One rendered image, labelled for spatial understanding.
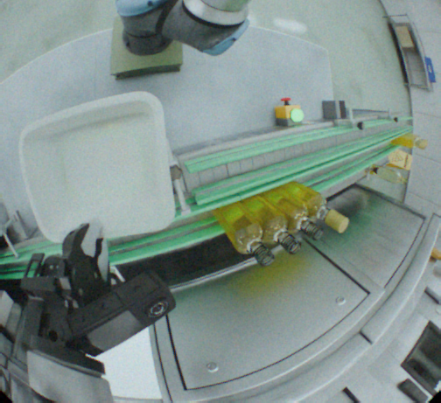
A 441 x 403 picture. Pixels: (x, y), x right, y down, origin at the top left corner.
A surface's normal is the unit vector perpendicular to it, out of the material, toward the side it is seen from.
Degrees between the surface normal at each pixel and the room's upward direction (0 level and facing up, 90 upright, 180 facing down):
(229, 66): 0
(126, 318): 31
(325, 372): 90
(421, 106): 90
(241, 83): 0
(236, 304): 90
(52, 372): 85
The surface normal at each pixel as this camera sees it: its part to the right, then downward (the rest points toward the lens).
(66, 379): 0.64, -0.76
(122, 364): -0.19, -0.91
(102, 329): 0.76, 0.26
